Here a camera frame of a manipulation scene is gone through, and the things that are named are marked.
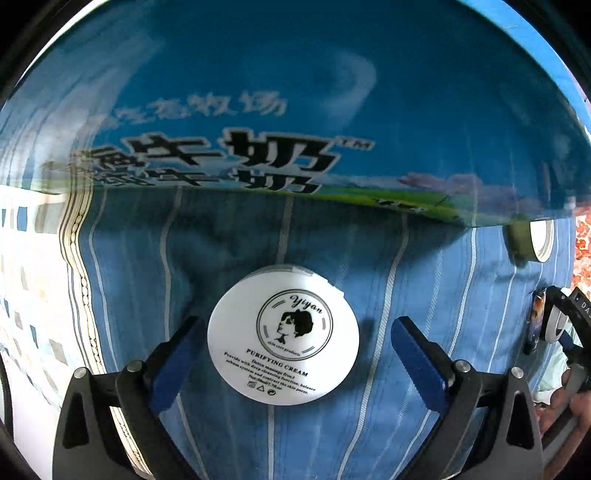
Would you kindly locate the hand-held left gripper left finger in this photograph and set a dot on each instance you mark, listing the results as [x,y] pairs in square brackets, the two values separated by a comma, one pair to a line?
[171,369]

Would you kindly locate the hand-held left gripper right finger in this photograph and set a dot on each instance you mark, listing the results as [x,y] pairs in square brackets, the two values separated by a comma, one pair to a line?
[421,371]

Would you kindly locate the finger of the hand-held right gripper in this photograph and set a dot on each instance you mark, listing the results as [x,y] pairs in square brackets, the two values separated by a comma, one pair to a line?
[534,323]

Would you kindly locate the white round cream jar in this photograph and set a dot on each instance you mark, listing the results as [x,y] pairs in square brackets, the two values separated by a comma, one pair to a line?
[282,337]

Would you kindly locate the person's right hand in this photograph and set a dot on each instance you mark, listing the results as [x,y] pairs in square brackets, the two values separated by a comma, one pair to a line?
[575,413]

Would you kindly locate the pale green cloth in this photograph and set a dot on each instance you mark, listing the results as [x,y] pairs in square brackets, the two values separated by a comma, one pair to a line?
[551,374]

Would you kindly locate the orange patterned cloth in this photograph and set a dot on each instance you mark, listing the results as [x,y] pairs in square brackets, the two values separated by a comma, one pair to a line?
[583,251]

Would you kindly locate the green tape roll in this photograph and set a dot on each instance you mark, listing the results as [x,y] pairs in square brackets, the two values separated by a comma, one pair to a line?
[519,241]

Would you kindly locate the blue striped bedsheet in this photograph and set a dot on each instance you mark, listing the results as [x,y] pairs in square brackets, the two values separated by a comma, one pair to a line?
[138,258]

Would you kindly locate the blue milk carton box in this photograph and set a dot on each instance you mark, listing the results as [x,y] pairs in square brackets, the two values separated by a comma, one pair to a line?
[277,64]

